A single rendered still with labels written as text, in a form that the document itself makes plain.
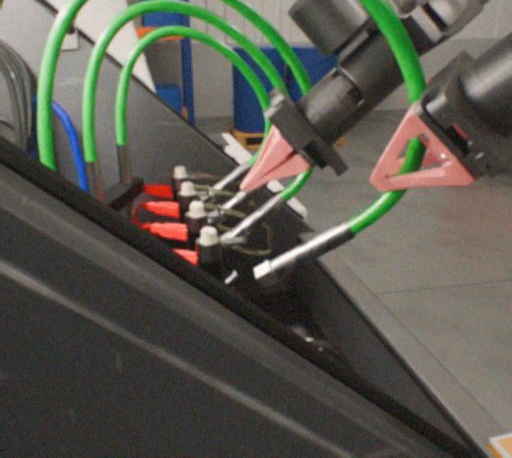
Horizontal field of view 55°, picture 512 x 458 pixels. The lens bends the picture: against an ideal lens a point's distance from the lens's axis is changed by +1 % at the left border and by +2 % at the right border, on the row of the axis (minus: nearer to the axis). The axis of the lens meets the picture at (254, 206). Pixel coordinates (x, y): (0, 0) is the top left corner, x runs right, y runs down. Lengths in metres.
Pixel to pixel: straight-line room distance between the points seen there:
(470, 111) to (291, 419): 0.24
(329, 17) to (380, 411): 0.35
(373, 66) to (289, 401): 0.36
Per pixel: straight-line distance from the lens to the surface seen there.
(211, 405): 0.17
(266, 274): 0.44
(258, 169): 0.50
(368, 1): 0.38
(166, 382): 0.16
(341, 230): 0.42
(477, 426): 0.58
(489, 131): 0.36
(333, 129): 0.48
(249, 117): 5.36
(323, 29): 0.48
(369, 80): 0.48
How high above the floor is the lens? 1.33
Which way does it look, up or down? 21 degrees down
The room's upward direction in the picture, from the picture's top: straight up
